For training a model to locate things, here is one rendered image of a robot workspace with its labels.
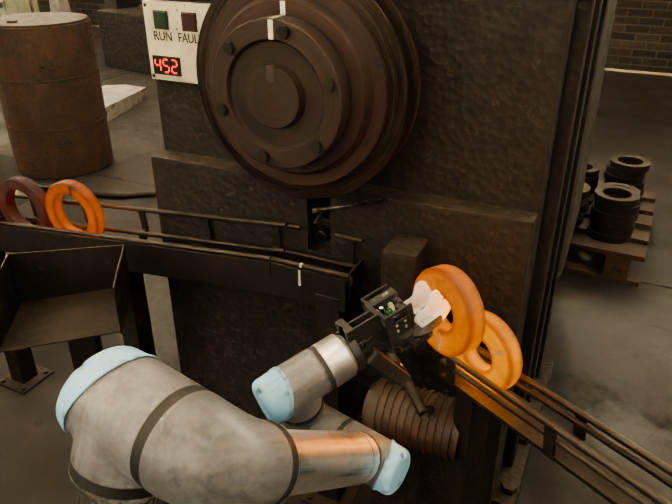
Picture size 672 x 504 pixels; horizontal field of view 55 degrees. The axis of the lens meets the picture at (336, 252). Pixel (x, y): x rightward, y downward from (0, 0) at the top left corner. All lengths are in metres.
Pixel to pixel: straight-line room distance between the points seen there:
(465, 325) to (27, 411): 1.64
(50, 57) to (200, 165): 2.50
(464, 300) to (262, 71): 0.56
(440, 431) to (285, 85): 0.74
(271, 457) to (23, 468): 1.53
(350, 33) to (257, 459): 0.80
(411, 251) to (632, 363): 1.38
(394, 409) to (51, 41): 3.15
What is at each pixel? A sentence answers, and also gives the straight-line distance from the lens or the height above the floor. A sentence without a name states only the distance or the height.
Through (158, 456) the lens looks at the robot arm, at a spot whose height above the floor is 0.96.
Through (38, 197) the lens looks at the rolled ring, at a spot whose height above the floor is 0.72.
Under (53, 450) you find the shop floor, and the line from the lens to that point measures 2.18.
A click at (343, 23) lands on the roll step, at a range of 1.23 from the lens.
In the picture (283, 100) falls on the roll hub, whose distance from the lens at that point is 1.23.
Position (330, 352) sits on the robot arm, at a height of 0.84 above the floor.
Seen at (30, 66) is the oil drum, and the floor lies 0.67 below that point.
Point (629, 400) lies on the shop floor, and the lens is 2.38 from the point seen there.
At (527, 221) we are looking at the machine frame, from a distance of 1.35.
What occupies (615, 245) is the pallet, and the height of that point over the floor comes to 0.14.
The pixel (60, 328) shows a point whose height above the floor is 0.60.
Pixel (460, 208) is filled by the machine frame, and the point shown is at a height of 0.87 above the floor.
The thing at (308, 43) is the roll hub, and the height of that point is 1.22.
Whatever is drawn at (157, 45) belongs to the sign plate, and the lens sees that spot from 1.67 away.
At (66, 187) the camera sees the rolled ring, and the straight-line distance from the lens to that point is 1.87.
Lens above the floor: 1.42
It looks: 28 degrees down
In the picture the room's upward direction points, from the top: straight up
